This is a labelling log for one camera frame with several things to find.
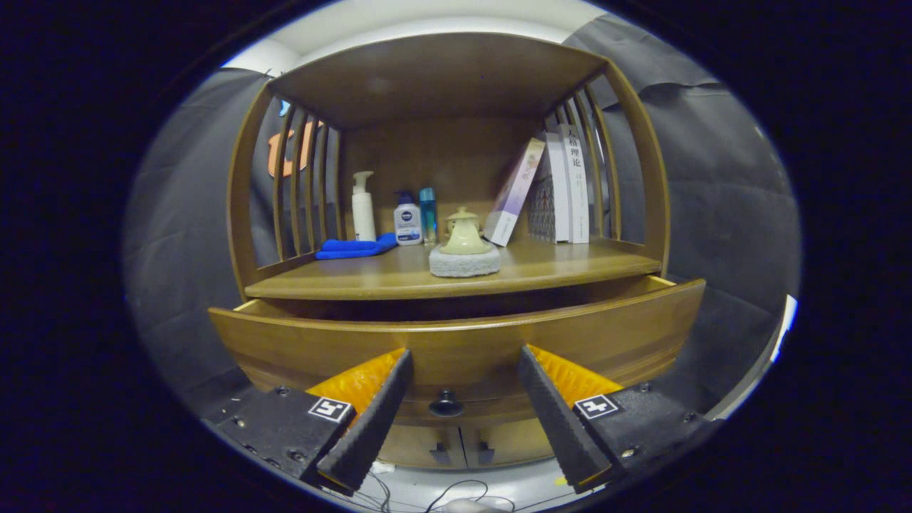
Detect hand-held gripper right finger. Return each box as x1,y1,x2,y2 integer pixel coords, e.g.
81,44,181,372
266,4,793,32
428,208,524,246
517,345,720,494

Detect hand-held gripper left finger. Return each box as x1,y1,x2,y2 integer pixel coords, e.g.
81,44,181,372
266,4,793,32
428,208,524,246
203,348,414,497

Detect wooden drawer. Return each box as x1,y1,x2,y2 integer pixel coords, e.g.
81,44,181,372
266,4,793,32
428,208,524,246
208,276,708,428

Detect wooden cabinet door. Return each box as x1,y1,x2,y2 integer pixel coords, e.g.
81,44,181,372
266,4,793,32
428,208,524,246
378,424,464,470
460,417,564,467

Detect wooden countertop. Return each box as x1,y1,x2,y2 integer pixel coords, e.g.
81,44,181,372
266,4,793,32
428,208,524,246
244,237,663,301

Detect wooden cabinet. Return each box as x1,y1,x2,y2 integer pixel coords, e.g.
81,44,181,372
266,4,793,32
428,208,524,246
227,32,672,471

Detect blue folded cloth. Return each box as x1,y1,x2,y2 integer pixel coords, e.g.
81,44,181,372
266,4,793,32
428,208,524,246
316,233,398,260

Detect white lotion bottle blue cap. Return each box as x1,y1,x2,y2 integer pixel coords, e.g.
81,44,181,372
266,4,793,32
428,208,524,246
393,191,423,247

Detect white pump bottle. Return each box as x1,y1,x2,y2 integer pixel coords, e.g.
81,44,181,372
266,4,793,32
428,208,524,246
351,171,377,242

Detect teal slim bottle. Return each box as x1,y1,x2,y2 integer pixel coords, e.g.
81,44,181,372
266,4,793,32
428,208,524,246
419,187,437,245

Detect patterned cover book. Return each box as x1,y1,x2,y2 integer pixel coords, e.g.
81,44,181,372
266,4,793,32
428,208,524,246
527,132,571,244

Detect purple book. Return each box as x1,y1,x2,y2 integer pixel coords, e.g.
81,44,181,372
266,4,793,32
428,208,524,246
483,138,546,247

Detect white book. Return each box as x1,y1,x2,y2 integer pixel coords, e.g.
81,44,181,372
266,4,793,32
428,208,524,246
558,124,591,244

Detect floor cables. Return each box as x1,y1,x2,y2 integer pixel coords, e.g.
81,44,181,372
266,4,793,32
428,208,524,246
353,467,517,513

